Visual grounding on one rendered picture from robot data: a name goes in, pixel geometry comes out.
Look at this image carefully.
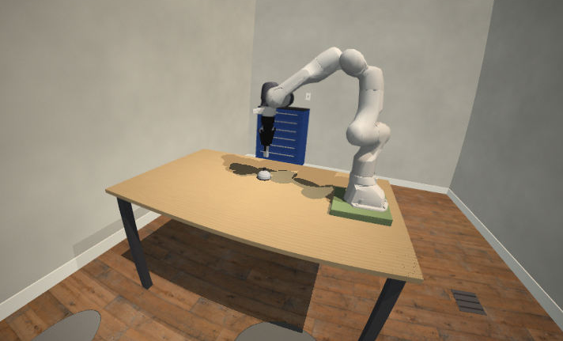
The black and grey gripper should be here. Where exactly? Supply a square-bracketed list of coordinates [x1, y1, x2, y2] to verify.
[258, 116, 276, 157]

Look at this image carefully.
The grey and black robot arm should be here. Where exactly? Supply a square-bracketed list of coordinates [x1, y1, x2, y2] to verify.
[252, 47, 391, 212]

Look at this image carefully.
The grey dome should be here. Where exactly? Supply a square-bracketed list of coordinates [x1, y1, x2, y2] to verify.
[257, 167, 271, 181]

